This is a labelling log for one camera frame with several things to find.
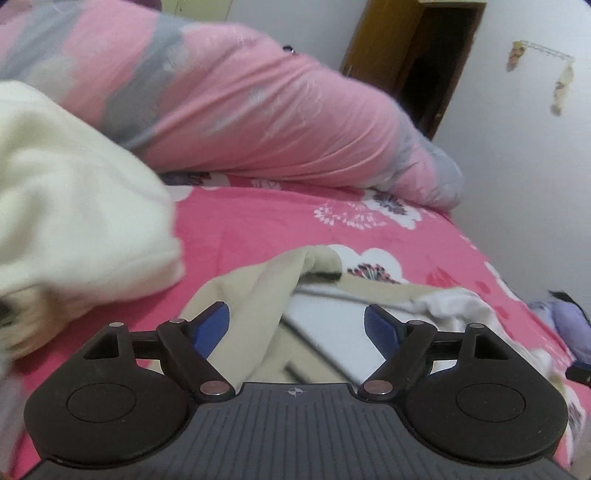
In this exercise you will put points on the wooden door frame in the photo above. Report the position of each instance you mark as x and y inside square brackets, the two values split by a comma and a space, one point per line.
[383, 32]

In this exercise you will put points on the purple cloth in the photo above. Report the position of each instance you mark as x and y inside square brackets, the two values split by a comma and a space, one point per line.
[572, 318]

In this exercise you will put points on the pink grey rolled quilt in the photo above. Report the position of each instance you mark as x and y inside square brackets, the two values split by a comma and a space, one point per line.
[258, 115]

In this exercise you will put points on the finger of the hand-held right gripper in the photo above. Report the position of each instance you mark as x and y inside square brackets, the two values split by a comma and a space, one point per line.
[581, 373]

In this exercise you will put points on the cream fleece garment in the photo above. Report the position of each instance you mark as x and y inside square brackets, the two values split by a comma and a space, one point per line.
[69, 207]

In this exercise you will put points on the beige zip jacket black trim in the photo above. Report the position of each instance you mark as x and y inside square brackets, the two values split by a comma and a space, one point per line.
[268, 295]

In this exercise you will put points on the wall hanger with ornaments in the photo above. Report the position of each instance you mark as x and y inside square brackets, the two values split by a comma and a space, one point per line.
[562, 87]

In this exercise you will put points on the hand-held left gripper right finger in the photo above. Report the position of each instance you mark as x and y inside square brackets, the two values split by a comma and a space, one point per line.
[382, 330]

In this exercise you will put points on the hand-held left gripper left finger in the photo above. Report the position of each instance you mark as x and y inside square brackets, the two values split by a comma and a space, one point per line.
[211, 328]

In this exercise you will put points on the pale green cabinet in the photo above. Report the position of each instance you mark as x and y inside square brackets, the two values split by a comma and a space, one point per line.
[194, 5]

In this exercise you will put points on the pink floral bedsheet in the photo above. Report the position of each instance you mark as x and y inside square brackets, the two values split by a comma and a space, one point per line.
[258, 221]

